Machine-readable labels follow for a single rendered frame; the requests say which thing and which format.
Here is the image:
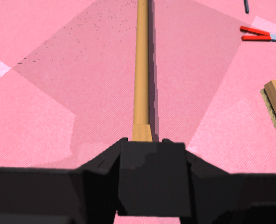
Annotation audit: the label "long-handled scraper with dark grey blade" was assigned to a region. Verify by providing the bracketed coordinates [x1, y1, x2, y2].
[116, 0, 192, 218]

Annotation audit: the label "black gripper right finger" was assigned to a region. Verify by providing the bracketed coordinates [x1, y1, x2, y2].
[178, 150, 276, 224]

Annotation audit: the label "dark grey l-shaped rod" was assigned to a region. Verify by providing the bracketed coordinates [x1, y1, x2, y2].
[244, 0, 250, 14]

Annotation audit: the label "red-handled pliers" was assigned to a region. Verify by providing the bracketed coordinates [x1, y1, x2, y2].
[240, 26, 276, 42]

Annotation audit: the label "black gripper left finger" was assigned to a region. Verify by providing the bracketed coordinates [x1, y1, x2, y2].
[0, 137, 128, 224]

